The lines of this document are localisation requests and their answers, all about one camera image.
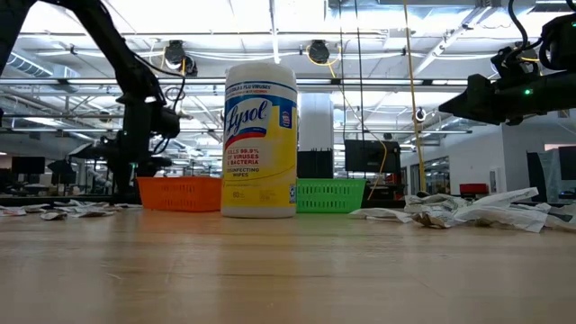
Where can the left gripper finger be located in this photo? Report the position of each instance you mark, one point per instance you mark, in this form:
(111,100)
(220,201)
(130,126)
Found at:
(124,189)

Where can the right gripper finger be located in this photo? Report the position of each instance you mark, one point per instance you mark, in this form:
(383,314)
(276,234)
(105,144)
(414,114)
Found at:
(477,101)

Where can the small white square packet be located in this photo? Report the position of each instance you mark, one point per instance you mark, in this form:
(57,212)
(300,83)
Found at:
(12,210)
(53,216)
(92,213)

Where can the white packet black print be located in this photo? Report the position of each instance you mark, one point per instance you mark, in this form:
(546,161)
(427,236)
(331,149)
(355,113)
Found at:
(434,201)
(504,196)
(432,219)

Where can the white bow-shaped bandage wrapper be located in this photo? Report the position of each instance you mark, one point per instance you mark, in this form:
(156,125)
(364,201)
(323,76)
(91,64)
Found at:
(380,215)

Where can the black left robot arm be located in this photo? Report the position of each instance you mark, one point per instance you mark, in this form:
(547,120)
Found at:
(112,49)

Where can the orange plastic basket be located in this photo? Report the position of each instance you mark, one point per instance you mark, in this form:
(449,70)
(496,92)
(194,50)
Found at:
(180,193)

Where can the black softbox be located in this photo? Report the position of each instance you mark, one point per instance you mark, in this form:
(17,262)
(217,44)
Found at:
(81,150)

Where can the black studio light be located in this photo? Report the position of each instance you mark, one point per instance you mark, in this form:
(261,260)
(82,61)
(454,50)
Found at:
(61,170)

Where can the dark room divider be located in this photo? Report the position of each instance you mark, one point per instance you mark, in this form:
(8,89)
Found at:
(551,173)

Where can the red bin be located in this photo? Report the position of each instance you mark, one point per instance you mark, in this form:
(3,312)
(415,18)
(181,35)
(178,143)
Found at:
(473,189)

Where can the small black monitor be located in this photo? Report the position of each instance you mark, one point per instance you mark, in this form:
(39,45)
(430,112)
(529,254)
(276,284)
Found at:
(28,165)

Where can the black monitor screen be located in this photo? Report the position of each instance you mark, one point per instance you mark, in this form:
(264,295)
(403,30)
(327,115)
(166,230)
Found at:
(371,156)

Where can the Lysol wipes canister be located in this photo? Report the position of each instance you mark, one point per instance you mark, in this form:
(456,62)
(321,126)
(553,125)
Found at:
(260,139)

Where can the white pillar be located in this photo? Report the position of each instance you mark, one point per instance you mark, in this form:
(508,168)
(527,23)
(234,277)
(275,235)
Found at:
(316,121)

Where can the black panel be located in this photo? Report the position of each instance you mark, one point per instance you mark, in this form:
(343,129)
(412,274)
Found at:
(315,164)

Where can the green plastic basket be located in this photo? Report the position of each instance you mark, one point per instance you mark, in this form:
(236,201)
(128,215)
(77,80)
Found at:
(330,195)

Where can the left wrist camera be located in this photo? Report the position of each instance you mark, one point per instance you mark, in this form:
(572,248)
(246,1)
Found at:
(168,122)

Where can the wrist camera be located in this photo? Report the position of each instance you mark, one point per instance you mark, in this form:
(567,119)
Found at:
(517,63)
(168,122)

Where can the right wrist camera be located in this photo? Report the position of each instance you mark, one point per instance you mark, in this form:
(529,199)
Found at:
(517,63)

